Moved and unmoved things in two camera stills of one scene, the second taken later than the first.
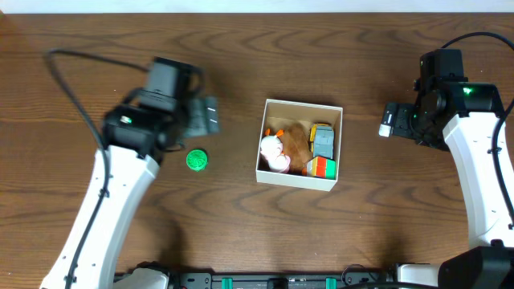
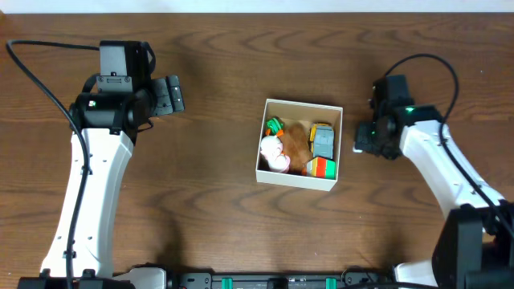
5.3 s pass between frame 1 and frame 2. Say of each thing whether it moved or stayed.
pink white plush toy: stayed
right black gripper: moved
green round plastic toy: moved
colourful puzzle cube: stayed
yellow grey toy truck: stayed
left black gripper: moved
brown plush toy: stayed
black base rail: stayed
